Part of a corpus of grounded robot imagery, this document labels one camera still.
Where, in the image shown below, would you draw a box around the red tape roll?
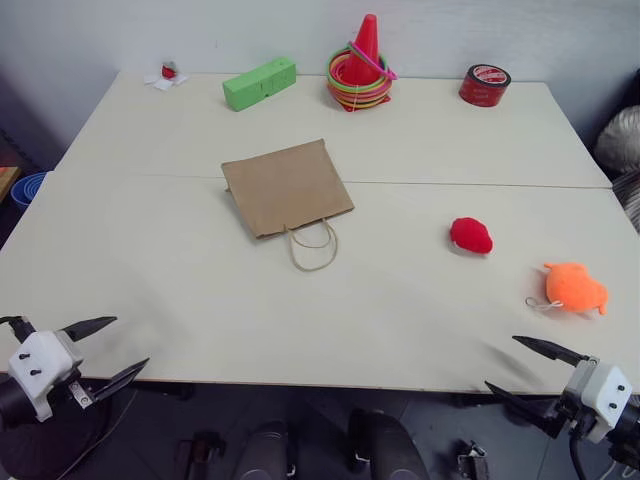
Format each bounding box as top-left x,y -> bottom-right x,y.
458,63 -> 512,108

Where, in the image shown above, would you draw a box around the brown paper bag with handles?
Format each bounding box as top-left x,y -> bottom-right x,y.
220,138 -> 356,274

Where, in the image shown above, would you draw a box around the blue stacked bowls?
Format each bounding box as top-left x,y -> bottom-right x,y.
10,171 -> 48,207

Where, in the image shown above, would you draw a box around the pink plastic ring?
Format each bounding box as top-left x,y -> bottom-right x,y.
348,41 -> 398,81

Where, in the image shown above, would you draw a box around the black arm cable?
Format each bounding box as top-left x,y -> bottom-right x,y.
568,430 -> 609,480
0,314 -> 38,344

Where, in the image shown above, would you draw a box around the red plush toy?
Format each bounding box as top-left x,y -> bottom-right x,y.
448,216 -> 495,258

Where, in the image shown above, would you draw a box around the orange plastic ring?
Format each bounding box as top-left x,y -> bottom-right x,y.
327,79 -> 393,99

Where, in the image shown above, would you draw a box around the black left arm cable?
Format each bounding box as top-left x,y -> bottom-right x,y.
0,314 -> 38,344

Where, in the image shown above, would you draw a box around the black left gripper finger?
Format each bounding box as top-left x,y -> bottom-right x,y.
91,357 -> 151,404
59,315 -> 119,344

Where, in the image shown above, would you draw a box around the yellow plastic ring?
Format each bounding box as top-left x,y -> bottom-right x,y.
330,87 -> 391,109

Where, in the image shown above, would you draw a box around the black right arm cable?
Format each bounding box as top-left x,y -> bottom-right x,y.
568,430 -> 609,480

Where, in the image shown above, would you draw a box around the dark floor bracket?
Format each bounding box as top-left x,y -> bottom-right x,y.
173,431 -> 227,480
454,438 -> 490,480

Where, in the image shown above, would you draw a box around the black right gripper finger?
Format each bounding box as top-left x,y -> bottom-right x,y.
511,335 -> 592,366
483,380 -> 564,439

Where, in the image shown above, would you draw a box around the orange plush toy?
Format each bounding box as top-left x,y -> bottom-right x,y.
524,261 -> 611,317

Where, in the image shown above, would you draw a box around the dark rounded shape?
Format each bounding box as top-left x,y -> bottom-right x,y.
347,407 -> 432,480
238,420 -> 297,480

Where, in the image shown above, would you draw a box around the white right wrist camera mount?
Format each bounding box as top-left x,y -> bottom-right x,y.
578,363 -> 633,445

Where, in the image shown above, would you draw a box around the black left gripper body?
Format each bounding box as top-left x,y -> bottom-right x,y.
55,368 -> 99,410

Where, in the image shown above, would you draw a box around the striped grey fabric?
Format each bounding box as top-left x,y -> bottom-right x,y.
611,171 -> 640,232

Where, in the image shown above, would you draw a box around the red plastic cone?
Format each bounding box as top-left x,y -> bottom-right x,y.
333,13 -> 394,113

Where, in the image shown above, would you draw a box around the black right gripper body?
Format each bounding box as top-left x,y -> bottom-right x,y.
544,356 -> 602,440

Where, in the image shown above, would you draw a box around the green rectangular block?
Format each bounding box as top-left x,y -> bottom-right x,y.
222,57 -> 298,113

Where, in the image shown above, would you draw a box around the green plastic ring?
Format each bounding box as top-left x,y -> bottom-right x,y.
327,48 -> 390,86

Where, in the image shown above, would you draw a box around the wooden shelf edge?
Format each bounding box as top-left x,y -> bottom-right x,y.
0,163 -> 22,205

